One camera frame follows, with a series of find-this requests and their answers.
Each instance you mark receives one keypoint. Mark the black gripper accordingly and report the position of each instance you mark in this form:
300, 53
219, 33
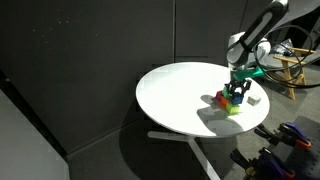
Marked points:
244, 84

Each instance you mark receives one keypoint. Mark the blue block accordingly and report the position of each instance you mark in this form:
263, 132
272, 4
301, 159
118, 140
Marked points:
236, 98

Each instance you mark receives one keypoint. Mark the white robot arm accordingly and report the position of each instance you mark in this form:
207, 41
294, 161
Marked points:
273, 17

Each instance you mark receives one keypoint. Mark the green block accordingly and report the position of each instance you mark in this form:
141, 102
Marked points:
225, 93

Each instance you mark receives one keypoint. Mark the white block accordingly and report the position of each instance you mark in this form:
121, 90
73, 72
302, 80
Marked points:
253, 100

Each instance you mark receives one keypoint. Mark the orange block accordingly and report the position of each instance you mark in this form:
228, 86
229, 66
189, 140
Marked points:
223, 101

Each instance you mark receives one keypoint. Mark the pink block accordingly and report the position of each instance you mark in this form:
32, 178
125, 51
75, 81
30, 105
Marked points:
219, 95

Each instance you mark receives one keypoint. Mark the yellow block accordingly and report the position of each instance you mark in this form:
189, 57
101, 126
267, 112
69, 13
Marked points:
232, 109

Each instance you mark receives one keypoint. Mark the round white table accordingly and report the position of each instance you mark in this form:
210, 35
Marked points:
180, 97

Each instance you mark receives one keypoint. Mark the wooden armchair grey cushion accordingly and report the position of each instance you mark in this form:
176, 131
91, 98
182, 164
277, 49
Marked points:
290, 69

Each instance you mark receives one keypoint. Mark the clear plastic bag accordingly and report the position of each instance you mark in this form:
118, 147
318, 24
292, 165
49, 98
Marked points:
285, 48

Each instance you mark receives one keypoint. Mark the upper purple orange clamp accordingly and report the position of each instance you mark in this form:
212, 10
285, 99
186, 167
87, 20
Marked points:
288, 133

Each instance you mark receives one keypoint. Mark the purple orange clamp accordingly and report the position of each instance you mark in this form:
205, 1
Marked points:
288, 133
267, 166

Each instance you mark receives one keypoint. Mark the lower purple orange clamp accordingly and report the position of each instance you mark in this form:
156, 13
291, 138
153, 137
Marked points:
267, 166

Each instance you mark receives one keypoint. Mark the black perforated board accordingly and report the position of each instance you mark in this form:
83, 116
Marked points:
304, 161

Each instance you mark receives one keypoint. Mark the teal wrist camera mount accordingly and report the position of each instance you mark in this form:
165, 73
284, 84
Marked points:
247, 73

